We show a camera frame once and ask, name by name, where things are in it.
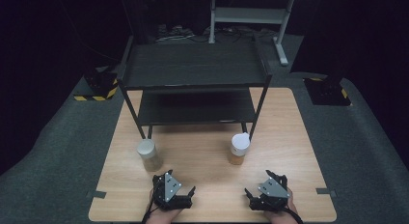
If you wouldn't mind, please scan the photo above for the person's left hand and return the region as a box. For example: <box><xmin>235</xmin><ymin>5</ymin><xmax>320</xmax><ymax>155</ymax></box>
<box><xmin>145</xmin><ymin>189</ymin><xmax>185</xmax><ymax>224</ymax></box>

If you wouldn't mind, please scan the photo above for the clear jar with flip lid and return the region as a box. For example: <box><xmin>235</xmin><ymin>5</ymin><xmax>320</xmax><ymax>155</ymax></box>
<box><xmin>228</xmin><ymin>132</ymin><xmax>252</xmax><ymax>166</ymax></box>

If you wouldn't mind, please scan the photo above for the grey metal stand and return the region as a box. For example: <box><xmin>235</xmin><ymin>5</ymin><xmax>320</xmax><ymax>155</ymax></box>
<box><xmin>207</xmin><ymin>0</ymin><xmax>297</xmax><ymax>68</ymax></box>

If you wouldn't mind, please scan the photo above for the clear jar with round lid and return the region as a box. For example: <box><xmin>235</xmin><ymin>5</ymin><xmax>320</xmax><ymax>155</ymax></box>
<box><xmin>136</xmin><ymin>138</ymin><xmax>164</xmax><ymax>173</ymax></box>

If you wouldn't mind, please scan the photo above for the bundle of floor cables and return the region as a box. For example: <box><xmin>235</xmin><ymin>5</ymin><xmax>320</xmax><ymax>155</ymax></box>
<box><xmin>155</xmin><ymin>23</ymin><xmax>278</xmax><ymax>44</ymax></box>

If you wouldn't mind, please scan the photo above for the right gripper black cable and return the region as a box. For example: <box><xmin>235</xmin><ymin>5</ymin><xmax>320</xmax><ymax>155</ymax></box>
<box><xmin>283</xmin><ymin>206</ymin><xmax>305</xmax><ymax>224</ymax></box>

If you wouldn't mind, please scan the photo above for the grey tape strip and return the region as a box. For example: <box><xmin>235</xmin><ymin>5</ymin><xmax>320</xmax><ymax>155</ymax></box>
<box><xmin>85</xmin><ymin>189</ymin><xmax>108</xmax><ymax>200</ymax></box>
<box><xmin>314</xmin><ymin>186</ymin><xmax>338</xmax><ymax>199</ymax></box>

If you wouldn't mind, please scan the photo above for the black two-tier shelf rack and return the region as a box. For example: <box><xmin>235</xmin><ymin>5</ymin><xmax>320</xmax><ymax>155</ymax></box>
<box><xmin>116</xmin><ymin>34</ymin><xmax>274</xmax><ymax>150</ymax></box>

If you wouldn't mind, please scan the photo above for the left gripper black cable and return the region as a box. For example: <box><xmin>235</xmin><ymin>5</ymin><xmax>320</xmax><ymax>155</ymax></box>
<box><xmin>141</xmin><ymin>198</ymin><xmax>156</xmax><ymax>224</ymax></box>

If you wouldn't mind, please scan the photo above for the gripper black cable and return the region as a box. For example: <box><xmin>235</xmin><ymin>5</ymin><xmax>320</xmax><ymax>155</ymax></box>
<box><xmin>141</xmin><ymin>198</ymin><xmax>156</xmax><ymax>224</ymax></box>
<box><xmin>283</xmin><ymin>206</ymin><xmax>305</xmax><ymax>224</ymax></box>

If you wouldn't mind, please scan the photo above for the grey felt cover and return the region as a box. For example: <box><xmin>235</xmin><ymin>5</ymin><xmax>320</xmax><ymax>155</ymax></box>
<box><xmin>0</xmin><ymin>33</ymin><xmax>409</xmax><ymax>224</ymax></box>

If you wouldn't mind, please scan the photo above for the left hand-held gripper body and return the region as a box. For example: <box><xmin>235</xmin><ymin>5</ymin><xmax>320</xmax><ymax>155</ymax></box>
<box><xmin>151</xmin><ymin>172</ymin><xmax>194</xmax><ymax>211</ymax></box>

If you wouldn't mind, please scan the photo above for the black box with yellow stripes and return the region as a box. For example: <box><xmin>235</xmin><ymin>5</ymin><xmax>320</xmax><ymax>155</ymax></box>
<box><xmin>72</xmin><ymin>68</ymin><xmax>119</xmax><ymax>102</ymax></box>
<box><xmin>303</xmin><ymin>76</ymin><xmax>352</xmax><ymax>107</ymax></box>

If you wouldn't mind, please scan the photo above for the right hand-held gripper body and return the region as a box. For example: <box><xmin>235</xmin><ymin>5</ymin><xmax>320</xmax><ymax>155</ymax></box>
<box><xmin>249</xmin><ymin>174</ymin><xmax>291</xmax><ymax>212</ymax></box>

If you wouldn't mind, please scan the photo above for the person's right hand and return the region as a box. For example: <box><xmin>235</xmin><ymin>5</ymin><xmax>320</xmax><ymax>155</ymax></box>
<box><xmin>263</xmin><ymin>187</ymin><xmax>299</xmax><ymax>224</ymax></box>

